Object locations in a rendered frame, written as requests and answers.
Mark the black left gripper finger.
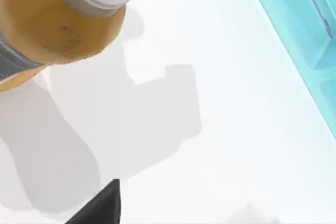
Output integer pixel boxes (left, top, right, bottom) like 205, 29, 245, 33
64, 178, 122, 224

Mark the orange bottle with white cap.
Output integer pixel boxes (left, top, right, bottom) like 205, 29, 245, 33
0, 0, 153, 93

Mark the light blue rack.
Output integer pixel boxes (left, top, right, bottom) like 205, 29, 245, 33
244, 0, 336, 140

